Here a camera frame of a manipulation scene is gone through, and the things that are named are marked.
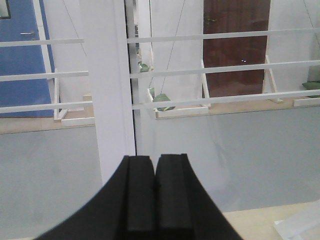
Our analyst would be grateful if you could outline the white diagonal brace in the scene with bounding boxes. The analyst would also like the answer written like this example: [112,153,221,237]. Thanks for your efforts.
[274,208,320,240]

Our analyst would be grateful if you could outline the brown wooden door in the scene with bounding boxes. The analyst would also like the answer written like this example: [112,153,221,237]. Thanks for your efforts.
[203,0,271,98]

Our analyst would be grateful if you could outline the far green sandbag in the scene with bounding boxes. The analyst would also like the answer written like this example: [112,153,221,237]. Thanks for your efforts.
[138,61,154,73]

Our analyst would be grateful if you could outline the blue door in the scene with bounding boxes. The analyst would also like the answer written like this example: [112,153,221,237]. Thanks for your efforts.
[0,0,55,107]

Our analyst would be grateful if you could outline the green sandbags at right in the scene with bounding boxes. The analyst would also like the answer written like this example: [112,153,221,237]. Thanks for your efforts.
[302,81,320,90]

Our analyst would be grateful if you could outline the fixed white glass panel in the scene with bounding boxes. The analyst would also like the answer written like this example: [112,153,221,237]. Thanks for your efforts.
[0,0,127,240]

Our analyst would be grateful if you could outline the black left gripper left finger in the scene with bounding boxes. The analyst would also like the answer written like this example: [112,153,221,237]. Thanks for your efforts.
[38,156,156,240]

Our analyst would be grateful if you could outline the plywood base platform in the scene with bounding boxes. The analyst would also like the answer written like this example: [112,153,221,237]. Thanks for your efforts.
[223,200,320,240]

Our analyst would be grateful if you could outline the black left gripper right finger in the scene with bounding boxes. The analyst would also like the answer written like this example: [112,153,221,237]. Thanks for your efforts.
[155,153,241,240]

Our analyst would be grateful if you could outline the green sandbag in tray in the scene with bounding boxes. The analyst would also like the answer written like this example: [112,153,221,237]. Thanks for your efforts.
[152,93,176,112]

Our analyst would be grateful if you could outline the white wooden base frame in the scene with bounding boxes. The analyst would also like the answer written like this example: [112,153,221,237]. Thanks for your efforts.
[153,73,211,120]

